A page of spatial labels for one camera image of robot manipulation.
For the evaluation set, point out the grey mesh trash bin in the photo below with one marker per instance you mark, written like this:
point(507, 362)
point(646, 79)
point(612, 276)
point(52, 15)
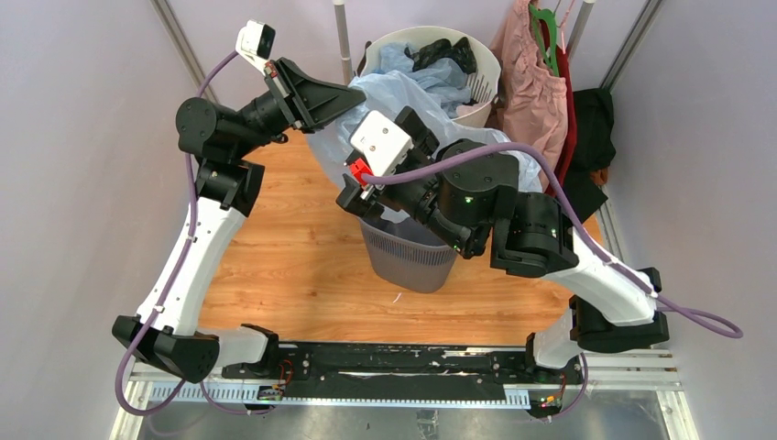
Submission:
point(407, 254)

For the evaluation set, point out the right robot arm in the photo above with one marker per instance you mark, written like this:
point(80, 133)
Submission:
point(467, 195)

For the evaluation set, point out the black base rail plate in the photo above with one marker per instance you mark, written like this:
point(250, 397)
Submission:
point(403, 372)

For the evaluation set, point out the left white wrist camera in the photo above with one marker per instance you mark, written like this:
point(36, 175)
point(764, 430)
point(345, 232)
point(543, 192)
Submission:
point(254, 43)

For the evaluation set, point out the crumpled pale blue bag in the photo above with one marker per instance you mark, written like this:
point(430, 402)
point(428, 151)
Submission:
point(443, 81)

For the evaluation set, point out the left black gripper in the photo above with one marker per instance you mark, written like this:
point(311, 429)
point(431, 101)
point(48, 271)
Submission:
point(307, 104)

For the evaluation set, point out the black plastic bag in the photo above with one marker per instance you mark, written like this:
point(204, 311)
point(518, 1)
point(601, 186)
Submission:
point(460, 52)

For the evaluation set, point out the black garment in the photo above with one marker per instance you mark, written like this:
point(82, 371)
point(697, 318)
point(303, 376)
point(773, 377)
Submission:
point(594, 152)

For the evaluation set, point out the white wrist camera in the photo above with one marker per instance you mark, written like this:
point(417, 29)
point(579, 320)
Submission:
point(254, 43)
point(379, 146)

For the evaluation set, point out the dark red garment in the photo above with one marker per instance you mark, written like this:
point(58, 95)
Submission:
point(564, 162)

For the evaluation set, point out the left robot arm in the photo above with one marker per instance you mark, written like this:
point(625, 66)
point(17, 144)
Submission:
point(223, 189)

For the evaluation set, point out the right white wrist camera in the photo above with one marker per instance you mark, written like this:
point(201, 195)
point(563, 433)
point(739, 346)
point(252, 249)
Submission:
point(379, 146)

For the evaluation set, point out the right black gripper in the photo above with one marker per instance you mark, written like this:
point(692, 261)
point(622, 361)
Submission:
point(357, 200)

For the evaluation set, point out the pink hanging garment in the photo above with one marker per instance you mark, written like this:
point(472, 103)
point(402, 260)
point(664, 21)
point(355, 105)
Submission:
point(530, 107)

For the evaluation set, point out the green clothes hanger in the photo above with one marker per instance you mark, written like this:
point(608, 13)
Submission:
point(544, 29)

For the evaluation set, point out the silver clothes rack pole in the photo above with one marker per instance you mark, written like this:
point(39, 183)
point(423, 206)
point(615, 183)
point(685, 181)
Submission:
point(343, 40)

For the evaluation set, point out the white slotted laundry basket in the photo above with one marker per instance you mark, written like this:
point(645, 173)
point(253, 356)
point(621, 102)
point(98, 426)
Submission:
point(483, 82)

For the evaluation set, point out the light blue plastic bag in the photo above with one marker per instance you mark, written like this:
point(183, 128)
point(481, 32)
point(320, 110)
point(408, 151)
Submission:
point(389, 94)

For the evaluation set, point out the pink plastic bag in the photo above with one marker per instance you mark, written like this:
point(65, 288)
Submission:
point(463, 110)

